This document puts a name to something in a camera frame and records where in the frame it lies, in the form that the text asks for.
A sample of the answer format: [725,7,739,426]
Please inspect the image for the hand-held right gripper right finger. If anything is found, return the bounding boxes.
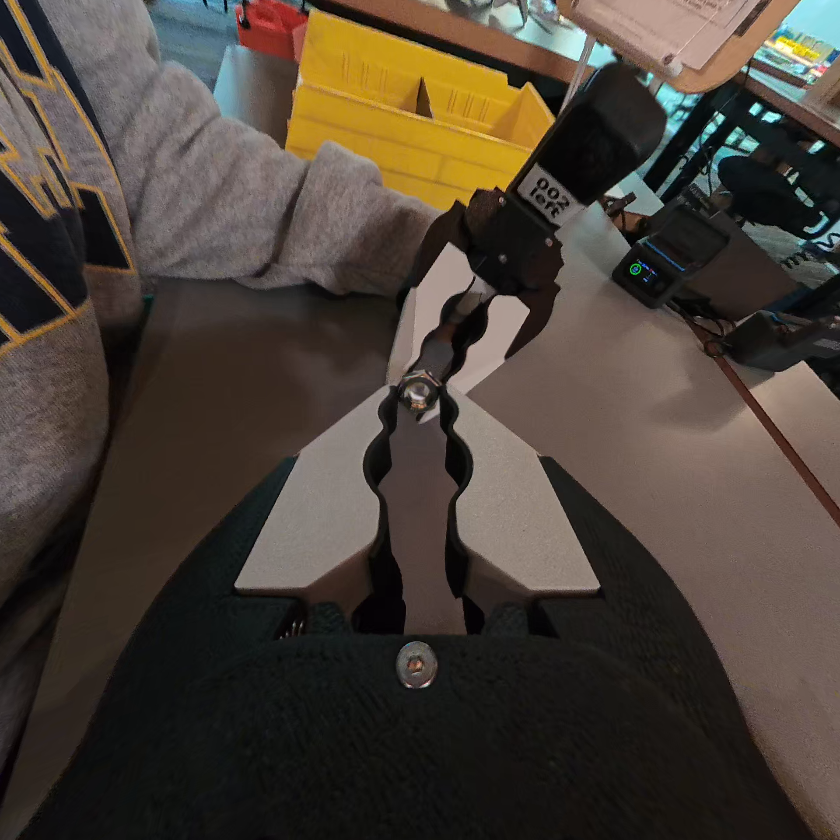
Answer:
[440,386,602,635]

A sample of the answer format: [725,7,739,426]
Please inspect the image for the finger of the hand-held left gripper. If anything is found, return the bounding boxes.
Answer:
[420,292,527,424]
[387,244,483,388]

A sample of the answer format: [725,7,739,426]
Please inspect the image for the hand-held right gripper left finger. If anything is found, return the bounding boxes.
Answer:
[233,386,404,626]

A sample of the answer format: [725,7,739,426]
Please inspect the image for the steel hex nut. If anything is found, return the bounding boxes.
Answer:
[398,369,439,416]

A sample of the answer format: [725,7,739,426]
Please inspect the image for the person's left forearm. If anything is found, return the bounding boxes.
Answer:
[121,59,442,298]

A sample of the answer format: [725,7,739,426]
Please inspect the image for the clear acrylic sign stand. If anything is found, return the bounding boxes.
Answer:
[563,34,599,116]

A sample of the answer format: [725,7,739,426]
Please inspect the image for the white printed paper sheet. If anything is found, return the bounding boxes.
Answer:
[576,0,774,72]

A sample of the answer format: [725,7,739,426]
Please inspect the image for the black charger case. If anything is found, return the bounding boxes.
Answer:
[610,197,731,311]

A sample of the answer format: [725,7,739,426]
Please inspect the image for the yellow divided plastic bin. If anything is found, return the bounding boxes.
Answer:
[284,8,559,212]

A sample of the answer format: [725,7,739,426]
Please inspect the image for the black office chair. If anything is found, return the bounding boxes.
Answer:
[717,154,831,240]

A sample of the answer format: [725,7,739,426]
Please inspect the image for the small black charger device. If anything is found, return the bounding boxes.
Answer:
[721,308,840,373]

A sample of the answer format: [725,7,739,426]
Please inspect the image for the red plastic bin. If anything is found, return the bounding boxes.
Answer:
[235,0,311,64]

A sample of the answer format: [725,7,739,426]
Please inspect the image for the black cable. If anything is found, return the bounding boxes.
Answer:
[669,295,731,360]

